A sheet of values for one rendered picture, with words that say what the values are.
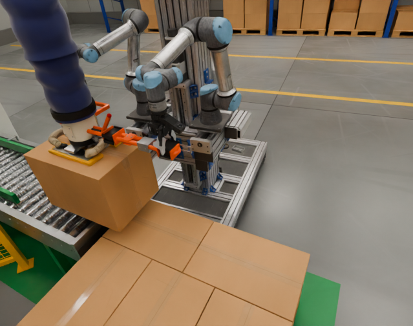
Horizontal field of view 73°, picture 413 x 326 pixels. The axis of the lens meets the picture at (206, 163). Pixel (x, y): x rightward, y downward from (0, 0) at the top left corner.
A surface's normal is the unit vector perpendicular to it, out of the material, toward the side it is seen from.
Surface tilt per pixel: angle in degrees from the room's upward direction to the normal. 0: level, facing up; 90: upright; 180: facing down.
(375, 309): 0
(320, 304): 0
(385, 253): 0
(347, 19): 90
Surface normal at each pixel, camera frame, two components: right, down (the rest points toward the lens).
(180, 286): -0.07, -0.80
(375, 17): -0.40, 0.58
